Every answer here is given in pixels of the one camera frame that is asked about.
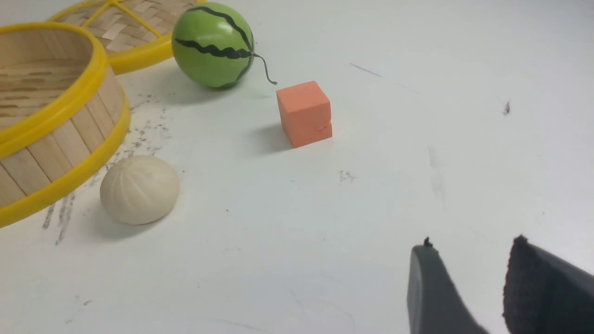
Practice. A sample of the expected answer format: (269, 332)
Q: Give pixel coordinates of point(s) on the yellow rimmed woven steamer lid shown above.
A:
(135, 34)

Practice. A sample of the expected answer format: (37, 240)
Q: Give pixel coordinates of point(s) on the green toy watermelon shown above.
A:
(213, 45)

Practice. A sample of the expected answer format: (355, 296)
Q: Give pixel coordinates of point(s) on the yellow rimmed bamboo steamer tray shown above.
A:
(63, 114)

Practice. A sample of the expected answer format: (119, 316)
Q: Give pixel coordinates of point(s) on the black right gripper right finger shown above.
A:
(544, 294)

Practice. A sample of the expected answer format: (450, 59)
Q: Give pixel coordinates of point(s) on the cream bun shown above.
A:
(139, 190)

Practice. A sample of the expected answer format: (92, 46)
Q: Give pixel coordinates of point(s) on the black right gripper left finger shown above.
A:
(433, 302)

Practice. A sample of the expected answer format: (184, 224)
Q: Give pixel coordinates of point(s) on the orange foam cube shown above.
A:
(305, 113)

